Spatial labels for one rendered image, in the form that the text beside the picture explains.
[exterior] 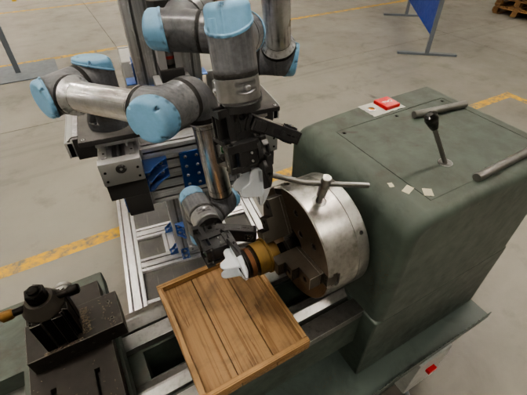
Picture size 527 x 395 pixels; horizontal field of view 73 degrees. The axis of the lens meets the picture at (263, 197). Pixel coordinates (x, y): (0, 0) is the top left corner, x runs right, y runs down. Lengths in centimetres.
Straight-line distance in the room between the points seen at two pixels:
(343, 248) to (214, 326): 42
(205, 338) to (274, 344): 18
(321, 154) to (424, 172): 27
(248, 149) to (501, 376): 188
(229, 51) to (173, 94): 34
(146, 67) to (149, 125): 60
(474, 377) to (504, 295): 60
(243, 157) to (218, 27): 21
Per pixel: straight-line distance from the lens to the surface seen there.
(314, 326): 107
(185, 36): 71
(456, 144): 113
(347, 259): 86
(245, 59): 59
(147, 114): 88
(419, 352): 149
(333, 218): 84
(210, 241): 92
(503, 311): 249
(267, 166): 64
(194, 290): 111
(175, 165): 144
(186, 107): 91
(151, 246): 219
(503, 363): 230
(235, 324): 104
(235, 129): 63
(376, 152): 101
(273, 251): 90
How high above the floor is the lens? 179
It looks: 41 degrees down
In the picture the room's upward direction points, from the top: straight up
